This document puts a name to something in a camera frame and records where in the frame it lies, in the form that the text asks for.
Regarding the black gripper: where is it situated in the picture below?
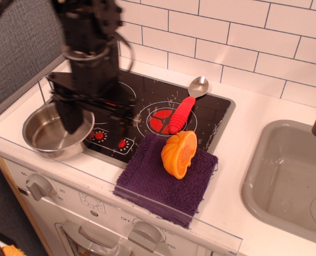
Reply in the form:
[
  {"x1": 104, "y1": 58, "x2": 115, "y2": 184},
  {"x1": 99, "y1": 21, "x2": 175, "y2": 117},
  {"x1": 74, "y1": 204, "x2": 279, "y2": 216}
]
[{"x1": 48, "y1": 52, "x2": 135, "y2": 142}]

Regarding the metal pot with wire handle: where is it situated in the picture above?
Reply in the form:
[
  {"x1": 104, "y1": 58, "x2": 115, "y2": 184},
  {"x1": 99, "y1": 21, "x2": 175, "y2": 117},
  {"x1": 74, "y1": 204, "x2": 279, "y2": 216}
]
[{"x1": 22, "y1": 76, "x2": 95, "y2": 162}]

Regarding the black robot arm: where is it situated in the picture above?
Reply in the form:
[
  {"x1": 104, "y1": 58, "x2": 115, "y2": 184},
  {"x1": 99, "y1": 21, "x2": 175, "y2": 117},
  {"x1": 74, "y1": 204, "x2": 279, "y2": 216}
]
[{"x1": 48, "y1": 1, "x2": 135, "y2": 147}]

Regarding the black toy stovetop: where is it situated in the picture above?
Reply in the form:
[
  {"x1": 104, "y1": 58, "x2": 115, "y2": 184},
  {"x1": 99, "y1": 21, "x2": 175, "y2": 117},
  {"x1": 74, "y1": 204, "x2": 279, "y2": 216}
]
[{"x1": 84, "y1": 73, "x2": 236, "y2": 167}]

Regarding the purple towel cloth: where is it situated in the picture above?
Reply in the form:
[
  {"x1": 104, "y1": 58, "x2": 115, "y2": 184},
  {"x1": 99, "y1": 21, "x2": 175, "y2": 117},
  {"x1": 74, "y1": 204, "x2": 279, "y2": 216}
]
[{"x1": 113, "y1": 133, "x2": 218, "y2": 228}]

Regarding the orange plastic squash half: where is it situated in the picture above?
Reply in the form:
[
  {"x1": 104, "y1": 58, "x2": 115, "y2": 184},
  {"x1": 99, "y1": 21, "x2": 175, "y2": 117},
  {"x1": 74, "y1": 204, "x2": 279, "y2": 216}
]
[{"x1": 161, "y1": 131, "x2": 198, "y2": 180}]

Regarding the grey timer knob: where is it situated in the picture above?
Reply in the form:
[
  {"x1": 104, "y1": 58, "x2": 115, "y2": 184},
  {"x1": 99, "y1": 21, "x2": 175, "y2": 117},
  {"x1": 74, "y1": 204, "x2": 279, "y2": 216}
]
[{"x1": 26, "y1": 174, "x2": 53, "y2": 201}]

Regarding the white toy oven front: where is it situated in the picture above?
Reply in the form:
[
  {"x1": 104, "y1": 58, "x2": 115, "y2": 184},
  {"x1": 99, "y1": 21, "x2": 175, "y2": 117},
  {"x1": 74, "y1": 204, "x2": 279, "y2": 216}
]
[{"x1": 5, "y1": 160, "x2": 227, "y2": 255}]

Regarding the grey oven knob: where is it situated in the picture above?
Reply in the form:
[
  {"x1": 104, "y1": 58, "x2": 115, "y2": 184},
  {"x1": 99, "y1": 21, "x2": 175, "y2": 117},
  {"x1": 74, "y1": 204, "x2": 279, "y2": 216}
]
[{"x1": 128, "y1": 221, "x2": 162, "y2": 253}]

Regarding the orange object on floor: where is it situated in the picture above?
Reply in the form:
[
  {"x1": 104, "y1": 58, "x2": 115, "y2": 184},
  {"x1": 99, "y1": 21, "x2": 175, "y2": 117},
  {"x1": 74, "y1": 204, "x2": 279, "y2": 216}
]
[{"x1": 0, "y1": 245, "x2": 25, "y2": 256}]

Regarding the grey sink basin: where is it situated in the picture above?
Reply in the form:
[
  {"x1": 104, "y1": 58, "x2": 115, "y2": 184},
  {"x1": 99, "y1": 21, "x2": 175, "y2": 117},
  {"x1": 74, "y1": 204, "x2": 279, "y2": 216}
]
[{"x1": 241, "y1": 120, "x2": 316, "y2": 243}]

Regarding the spoon with red handle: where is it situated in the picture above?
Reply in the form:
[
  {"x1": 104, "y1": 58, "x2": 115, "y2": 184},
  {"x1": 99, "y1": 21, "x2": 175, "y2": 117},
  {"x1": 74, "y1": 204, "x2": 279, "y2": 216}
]
[{"x1": 168, "y1": 76, "x2": 209, "y2": 134}]

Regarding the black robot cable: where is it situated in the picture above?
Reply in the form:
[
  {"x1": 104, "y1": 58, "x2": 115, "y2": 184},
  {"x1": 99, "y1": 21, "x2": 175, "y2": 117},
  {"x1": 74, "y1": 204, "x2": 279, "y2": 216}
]
[{"x1": 0, "y1": 0, "x2": 135, "y2": 73}]

